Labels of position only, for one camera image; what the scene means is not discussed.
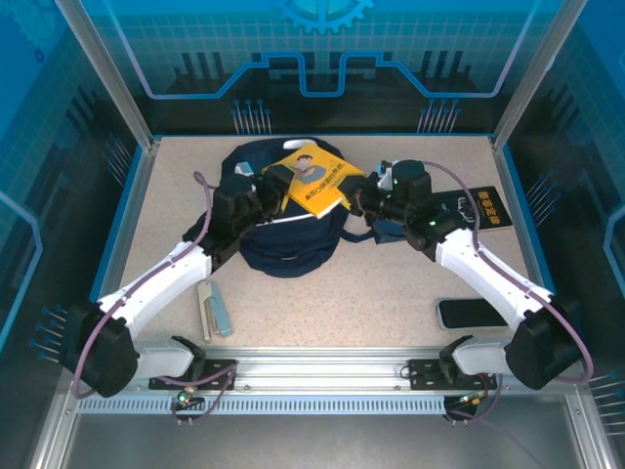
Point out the yellow book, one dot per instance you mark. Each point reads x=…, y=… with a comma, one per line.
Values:
x=317, y=181

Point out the blue printed side panel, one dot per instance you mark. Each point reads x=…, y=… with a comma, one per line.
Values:
x=586, y=146
x=39, y=146

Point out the aluminium frame post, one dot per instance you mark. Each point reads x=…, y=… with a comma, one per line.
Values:
x=524, y=83
x=117, y=83

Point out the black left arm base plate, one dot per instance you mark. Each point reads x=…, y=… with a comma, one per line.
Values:
x=157, y=382

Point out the black book gold print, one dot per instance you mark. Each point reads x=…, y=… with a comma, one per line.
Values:
x=493, y=210

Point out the blue printed back panel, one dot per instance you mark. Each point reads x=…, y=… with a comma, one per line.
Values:
x=195, y=29

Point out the navy blue backpack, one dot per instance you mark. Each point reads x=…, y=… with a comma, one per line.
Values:
x=293, y=244

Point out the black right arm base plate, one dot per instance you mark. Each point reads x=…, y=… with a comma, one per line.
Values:
x=421, y=373

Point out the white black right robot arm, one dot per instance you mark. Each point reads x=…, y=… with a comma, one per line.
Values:
x=488, y=273

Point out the connector with green light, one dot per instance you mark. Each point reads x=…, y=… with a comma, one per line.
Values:
x=185, y=395
x=471, y=398

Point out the aluminium front rail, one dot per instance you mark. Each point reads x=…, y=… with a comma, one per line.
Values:
x=317, y=371

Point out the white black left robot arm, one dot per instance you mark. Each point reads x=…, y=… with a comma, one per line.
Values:
x=156, y=283

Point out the black smartphone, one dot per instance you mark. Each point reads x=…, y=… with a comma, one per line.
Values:
x=469, y=315

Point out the steel bottom tray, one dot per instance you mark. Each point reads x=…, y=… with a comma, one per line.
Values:
x=312, y=444

